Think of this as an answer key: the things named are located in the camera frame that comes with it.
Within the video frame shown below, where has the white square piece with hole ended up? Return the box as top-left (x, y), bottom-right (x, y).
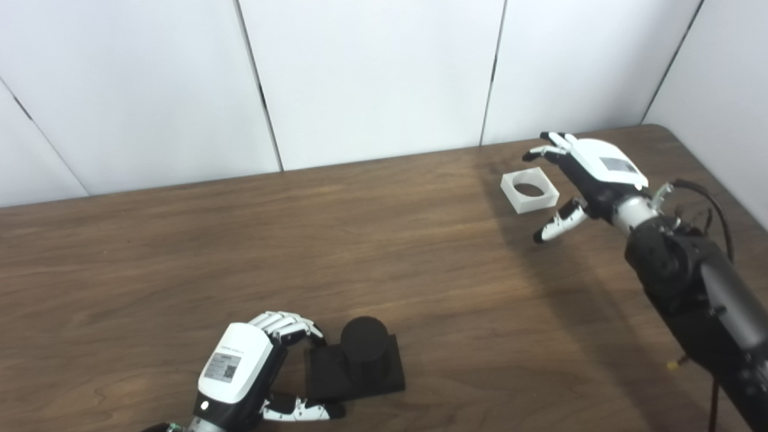
top-left (500, 167), bottom-right (560, 215)

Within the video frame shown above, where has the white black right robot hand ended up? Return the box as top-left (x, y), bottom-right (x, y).
top-left (522, 132), bottom-right (650, 244)

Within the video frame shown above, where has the black peg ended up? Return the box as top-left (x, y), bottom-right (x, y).
top-left (305, 316), bottom-right (406, 403)

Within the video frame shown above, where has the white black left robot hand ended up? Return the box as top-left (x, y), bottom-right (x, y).
top-left (189, 311), bottom-right (346, 432)

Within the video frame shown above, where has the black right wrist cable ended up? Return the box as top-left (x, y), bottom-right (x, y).
top-left (654, 179), bottom-right (736, 265)

